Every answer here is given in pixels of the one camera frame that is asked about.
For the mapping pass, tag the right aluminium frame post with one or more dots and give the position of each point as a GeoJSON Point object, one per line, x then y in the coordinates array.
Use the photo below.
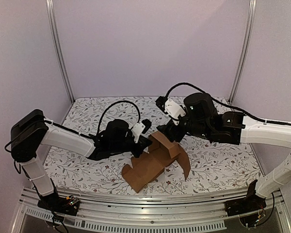
{"type": "Point", "coordinates": [244, 50]}

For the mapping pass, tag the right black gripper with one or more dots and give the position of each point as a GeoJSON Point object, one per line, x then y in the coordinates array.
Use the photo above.
{"type": "Point", "coordinates": [173, 129]}

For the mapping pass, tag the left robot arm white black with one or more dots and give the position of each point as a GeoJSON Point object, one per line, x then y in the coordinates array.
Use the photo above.
{"type": "Point", "coordinates": [35, 130]}

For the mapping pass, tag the brown cardboard box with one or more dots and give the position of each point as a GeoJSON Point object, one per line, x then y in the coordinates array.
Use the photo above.
{"type": "Point", "coordinates": [161, 154]}

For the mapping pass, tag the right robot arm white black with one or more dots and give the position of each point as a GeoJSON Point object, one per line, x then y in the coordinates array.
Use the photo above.
{"type": "Point", "coordinates": [199, 118]}

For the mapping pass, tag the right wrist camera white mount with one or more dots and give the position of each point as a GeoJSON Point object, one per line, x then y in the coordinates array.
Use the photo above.
{"type": "Point", "coordinates": [171, 108]}

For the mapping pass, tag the front aluminium rail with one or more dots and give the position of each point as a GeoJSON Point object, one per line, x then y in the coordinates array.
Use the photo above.
{"type": "Point", "coordinates": [192, 213]}

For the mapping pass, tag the left aluminium frame post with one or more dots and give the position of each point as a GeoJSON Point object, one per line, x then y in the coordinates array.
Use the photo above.
{"type": "Point", "coordinates": [58, 50]}

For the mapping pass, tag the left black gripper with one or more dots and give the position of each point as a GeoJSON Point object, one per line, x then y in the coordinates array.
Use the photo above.
{"type": "Point", "coordinates": [143, 143]}

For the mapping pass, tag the aluminium frame post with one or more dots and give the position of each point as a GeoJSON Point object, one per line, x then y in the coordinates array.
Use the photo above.
{"type": "Point", "coordinates": [58, 50]}
{"type": "Point", "coordinates": [244, 50]}

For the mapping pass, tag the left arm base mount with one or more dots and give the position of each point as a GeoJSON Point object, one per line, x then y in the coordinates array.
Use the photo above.
{"type": "Point", "coordinates": [53, 202]}

